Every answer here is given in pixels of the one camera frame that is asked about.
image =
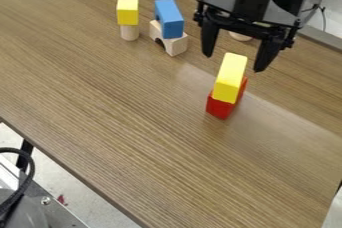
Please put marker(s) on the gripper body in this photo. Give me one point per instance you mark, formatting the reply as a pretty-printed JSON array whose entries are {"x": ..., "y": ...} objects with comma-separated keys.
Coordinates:
[{"x": 249, "y": 17}]

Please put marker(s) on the blue rectangular block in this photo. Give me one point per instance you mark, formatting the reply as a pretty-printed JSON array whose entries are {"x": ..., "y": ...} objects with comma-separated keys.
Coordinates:
[{"x": 169, "y": 18}]

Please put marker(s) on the yellow cube block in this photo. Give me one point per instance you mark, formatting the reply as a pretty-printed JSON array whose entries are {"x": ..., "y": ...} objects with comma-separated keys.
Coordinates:
[{"x": 127, "y": 12}]

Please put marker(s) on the red block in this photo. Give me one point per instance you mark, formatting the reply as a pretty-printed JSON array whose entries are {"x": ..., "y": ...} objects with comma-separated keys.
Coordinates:
[{"x": 225, "y": 105}]

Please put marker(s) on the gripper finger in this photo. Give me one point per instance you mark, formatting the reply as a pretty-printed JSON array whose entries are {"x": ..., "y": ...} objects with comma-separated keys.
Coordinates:
[
  {"x": 209, "y": 38},
  {"x": 268, "y": 55}
]

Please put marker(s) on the wooden cylinder block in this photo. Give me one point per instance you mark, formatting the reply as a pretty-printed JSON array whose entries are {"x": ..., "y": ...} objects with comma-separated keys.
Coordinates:
[{"x": 129, "y": 32}]

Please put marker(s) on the wooden round block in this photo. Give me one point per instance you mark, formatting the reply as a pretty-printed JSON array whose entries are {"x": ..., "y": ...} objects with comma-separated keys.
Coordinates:
[{"x": 240, "y": 36}]

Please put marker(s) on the wooden arch block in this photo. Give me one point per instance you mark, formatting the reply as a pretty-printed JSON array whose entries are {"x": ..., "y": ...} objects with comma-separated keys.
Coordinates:
[{"x": 171, "y": 42}]

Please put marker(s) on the yellow rectangular block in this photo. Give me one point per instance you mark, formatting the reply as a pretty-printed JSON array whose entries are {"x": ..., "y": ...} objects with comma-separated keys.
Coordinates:
[{"x": 230, "y": 78}]

